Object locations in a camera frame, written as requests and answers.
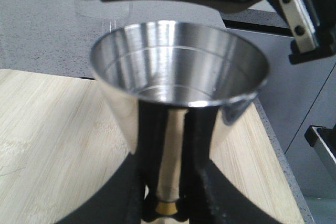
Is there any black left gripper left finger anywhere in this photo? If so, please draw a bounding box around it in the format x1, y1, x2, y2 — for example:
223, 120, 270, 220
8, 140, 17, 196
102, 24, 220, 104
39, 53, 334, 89
56, 153, 148, 224

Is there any metal framed object at right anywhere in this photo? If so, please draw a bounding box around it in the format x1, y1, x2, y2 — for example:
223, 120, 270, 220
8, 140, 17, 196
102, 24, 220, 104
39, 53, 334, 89
304, 125, 335, 177

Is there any wooden cutting board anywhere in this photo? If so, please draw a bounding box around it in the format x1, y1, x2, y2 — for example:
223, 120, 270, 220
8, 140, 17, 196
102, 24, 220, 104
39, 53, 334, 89
1, 69, 303, 223

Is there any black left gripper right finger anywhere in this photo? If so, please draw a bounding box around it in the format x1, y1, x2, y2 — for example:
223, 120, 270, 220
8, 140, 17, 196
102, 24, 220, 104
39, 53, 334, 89
188, 159, 284, 224

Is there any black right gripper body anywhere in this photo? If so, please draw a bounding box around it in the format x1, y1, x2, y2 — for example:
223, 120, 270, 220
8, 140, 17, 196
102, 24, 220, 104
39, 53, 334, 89
230, 0, 336, 65

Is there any steel double jigger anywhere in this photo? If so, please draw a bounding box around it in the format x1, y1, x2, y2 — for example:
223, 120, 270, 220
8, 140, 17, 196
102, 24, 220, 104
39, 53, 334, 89
89, 20, 270, 224

